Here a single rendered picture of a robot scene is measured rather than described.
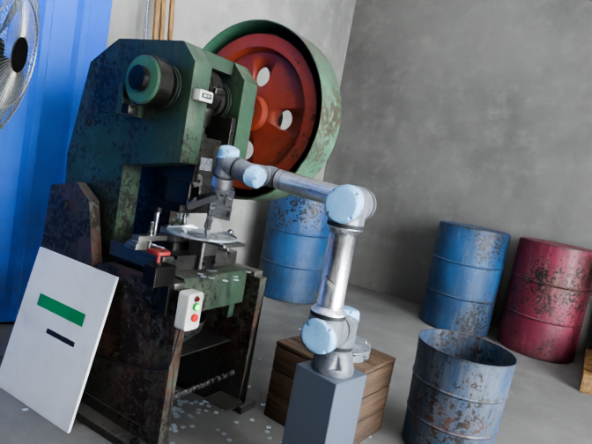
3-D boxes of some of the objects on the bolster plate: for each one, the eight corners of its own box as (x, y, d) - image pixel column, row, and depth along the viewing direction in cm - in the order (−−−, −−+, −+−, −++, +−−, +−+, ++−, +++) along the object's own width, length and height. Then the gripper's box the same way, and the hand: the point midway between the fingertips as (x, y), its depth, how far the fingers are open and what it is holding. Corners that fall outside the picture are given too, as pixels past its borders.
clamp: (167, 247, 204) (172, 223, 202) (135, 250, 189) (139, 223, 188) (158, 244, 207) (161, 220, 205) (124, 246, 192) (128, 220, 191)
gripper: (235, 194, 180) (224, 245, 189) (233, 184, 188) (222, 233, 197) (211, 190, 178) (201, 242, 186) (210, 181, 185) (201, 230, 194)
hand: (205, 233), depth 190 cm, fingers closed
